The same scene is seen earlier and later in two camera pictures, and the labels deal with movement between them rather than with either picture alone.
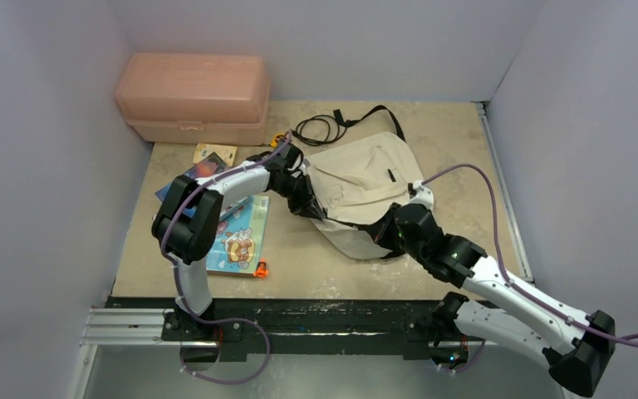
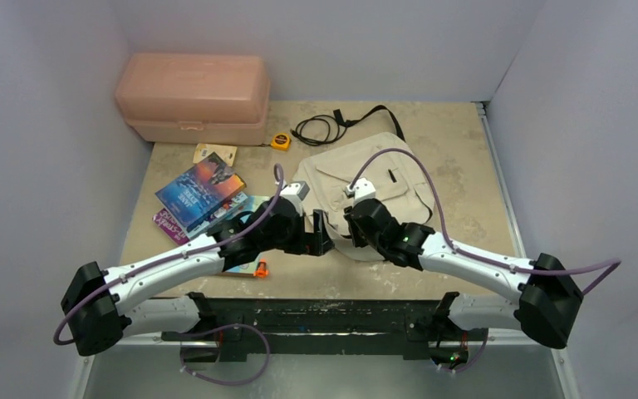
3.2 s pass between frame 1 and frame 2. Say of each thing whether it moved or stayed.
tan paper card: stayed
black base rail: stayed
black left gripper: moved
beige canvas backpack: stayed
